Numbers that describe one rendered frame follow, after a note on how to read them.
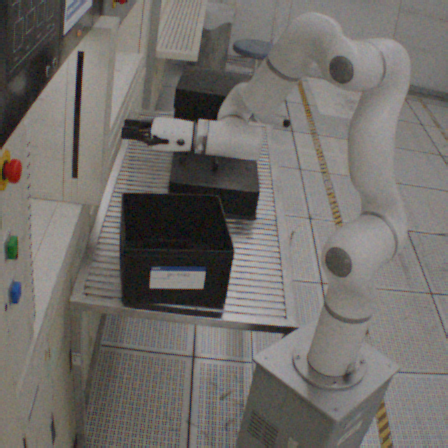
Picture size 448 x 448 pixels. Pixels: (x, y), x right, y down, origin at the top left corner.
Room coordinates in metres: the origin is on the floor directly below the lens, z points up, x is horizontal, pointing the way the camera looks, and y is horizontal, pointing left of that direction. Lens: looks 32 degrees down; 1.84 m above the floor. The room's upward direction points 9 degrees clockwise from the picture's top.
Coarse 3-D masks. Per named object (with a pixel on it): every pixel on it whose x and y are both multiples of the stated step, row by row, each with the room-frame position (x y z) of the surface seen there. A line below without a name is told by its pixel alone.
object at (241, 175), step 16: (176, 160) 1.92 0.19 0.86; (192, 160) 1.93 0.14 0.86; (208, 160) 1.95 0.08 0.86; (224, 160) 1.97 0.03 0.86; (240, 160) 1.99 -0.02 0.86; (256, 160) 2.02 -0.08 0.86; (176, 176) 1.81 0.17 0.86; (192, 176) 1.82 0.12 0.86; (208, 176) 1.84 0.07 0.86; (224, 176) 1.86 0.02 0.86; (240, 176) 1.87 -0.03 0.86; (256, 176) 1.89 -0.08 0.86; (176, 192) 1.77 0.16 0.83; (192, 192) 1.77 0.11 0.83; (208, 192) 1.78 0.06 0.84; (224, 192) 1.78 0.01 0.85; (240, 192) 1.78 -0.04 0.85; (256, 192) 1.79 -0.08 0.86; (224, 208) 1.78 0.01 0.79; (240, 208) 1.78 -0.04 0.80; (256, 208) 1.79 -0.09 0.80
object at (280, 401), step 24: (288, 336) 1.25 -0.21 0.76; (264, 360) 1.15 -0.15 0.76; (288, 360) 1.16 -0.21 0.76; (384, 360) 1.20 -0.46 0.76; (264, 384) 1.12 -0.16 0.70; (288, 384) 1.07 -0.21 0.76; (312, 384) 1.08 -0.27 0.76; (360, 384) 1.10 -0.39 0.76; (384, 384) 1.15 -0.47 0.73; (264, 408) 1.11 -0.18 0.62; (288, 408) 1.07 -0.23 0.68; (312, 408) 1.03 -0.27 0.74; (336, 408) 1.01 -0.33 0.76; (360, 408) 1.07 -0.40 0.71; (240, 432) 1.15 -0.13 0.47; (264, 432) 1.10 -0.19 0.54; (288, 432) 1.05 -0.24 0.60; (312, 432) 1.01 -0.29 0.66; (336, 432) 1.00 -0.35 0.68; (360, 432) 1.13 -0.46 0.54
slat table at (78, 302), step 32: (160, 160) 2.09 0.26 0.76; (128, 192) 1.84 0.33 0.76; (160, 192) 1.87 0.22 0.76; (96, 224) 1.62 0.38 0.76; (256, 224) 1.76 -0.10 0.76; (96, 256) 1.46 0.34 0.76; (288, 256) 1.61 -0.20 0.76; (256, 288) 1.43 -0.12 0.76; (288, 288) 1.45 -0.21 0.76; (160, 320) 1.27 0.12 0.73; (192, 320) 1.27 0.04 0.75; (224, 320) 1.28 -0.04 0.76; (256, 320) 1.29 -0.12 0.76; (288, 320) 1.31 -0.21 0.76; (96, 352) 1.60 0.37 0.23; (256, 352) 1.75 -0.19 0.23
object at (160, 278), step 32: (128, 224) 1.54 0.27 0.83; (160, 224) 1.56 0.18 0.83; (192, 224) 1.59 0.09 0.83; (224, 224) 1.48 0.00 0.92; (128, 256) 1.28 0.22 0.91; (160, 256) 1.29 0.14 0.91; (192, 256) 1.31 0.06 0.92; (224, 256) 1.33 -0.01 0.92; (128, 288) 1.28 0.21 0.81; (160, 288) 1.30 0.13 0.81; (192, 288) 1.32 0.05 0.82; (224, 288) 1.34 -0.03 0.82
